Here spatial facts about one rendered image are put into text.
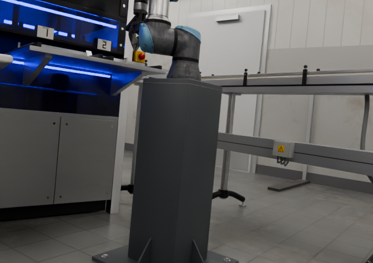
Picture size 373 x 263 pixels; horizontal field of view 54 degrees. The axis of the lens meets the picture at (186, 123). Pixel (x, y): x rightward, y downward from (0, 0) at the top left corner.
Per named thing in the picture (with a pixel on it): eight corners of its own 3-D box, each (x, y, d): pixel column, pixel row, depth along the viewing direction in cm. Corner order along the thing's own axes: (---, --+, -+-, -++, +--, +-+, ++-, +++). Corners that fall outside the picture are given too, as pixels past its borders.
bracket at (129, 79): (110, 95, 219) (111, 73, 219) (114, 95, 221) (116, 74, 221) (139, 95, 193) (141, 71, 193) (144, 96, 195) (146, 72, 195)
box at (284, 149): (272, 155, 222) (273, 140, 222) (277, 155, 225) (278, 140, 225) (288, 157, 213) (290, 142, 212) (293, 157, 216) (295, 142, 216)
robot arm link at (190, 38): (203, 59, 154) (206, 27, 154) (172, 55, 150) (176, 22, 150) (193, 62, 165) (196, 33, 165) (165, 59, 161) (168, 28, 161)
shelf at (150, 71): (2, 57, 189) (3, 54, 189) (122, 76, 233) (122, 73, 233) (29, 49, 151) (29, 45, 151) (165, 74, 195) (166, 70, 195)
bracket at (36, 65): (22, 84, 188) (24, 59, 188) (28, 85, 190) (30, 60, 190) (43, 83, 162) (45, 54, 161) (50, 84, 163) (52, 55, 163)
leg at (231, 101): (213, 197, 265) (223, 92, 264) (222, 196, 271) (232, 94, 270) (222, 200, 258) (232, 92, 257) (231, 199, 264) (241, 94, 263)
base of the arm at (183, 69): (207, 84, 160) (209, 61, 159) (187, 80, 147) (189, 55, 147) (180, 84, 169) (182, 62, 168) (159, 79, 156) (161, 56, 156)
